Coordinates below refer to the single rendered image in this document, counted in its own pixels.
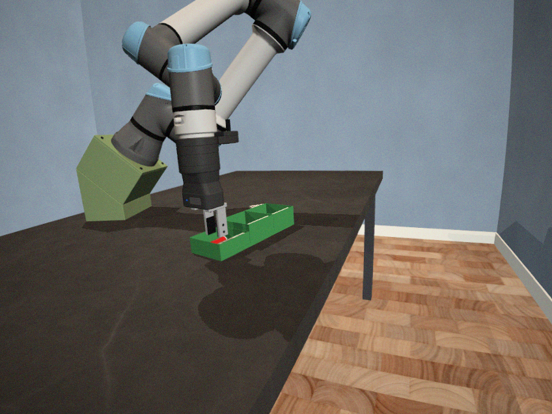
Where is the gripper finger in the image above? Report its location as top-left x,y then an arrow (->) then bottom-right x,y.
191,208 -> 216,235
205,202 -> 228,238

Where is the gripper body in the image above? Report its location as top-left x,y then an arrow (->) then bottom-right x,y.
173,110 -> 239,210

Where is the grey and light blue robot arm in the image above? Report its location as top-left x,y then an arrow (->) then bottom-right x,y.
111,0 -> 311,167

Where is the green rack of bins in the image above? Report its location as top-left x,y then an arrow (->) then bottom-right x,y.
190,203 -> 294,261

